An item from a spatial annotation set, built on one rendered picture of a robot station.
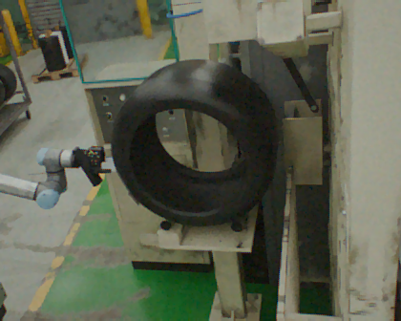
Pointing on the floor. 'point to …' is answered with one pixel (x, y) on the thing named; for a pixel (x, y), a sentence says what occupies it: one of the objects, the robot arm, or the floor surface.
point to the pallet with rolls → (55, 55)
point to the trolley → (3, 92)
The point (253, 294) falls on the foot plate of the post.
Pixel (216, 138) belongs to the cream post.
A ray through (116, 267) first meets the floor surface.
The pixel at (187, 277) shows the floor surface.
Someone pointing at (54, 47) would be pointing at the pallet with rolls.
